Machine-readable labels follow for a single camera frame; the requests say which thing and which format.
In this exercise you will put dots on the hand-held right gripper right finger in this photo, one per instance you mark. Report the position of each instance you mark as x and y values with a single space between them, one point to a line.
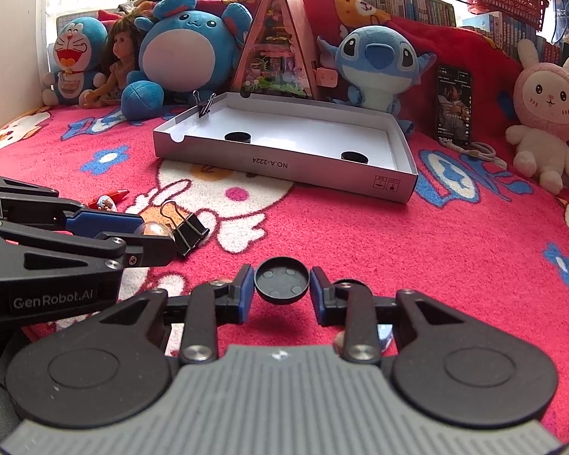
318 301

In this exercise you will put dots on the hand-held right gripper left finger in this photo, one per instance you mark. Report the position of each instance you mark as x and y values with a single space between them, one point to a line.
246 296

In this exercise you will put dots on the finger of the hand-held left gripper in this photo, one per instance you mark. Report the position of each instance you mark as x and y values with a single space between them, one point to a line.
147 251
109 222

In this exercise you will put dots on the clear plastic capsule ball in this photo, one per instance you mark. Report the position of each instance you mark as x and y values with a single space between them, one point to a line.
152 230

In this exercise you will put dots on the black round cap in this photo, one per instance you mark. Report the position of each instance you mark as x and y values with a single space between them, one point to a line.
237 137
283 282
354 157
348 283

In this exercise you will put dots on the black binder clip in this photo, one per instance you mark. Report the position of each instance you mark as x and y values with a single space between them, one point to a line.
189 238
203 105

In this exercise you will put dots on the white cardboard box tray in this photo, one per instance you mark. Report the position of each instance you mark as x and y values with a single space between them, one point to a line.
313 132

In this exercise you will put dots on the small toy figure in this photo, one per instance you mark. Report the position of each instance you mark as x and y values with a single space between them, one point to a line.
106 204

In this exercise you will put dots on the red crayon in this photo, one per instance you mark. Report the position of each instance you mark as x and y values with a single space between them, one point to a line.
119 194

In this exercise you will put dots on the pink cartoon printed blanket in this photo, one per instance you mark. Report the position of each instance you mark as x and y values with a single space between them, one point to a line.
360 246

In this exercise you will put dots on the blue and white clip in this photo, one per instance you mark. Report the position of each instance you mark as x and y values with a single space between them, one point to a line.
385 336

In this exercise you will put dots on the brown-haired doll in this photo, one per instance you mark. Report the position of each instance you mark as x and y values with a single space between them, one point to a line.
118 64

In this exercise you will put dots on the blue robot cat plush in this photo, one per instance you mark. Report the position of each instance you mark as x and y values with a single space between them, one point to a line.
76 57

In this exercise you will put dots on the round blue mouse plush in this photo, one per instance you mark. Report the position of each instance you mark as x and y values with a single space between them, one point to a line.
185 47

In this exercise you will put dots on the orange plush toy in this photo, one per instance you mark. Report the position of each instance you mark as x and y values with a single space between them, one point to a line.
143 8

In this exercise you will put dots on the black smartphone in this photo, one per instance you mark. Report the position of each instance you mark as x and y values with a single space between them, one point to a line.
454 106

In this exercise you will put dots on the pink triangular miniature house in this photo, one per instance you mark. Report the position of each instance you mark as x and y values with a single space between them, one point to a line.
275 47

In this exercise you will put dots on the blue alien plush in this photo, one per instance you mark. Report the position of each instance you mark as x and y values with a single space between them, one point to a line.
377 61

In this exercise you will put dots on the pink bunny plush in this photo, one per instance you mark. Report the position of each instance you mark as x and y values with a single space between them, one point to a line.
545 104

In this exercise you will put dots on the row of books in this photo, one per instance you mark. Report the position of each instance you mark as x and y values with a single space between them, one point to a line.
417 7

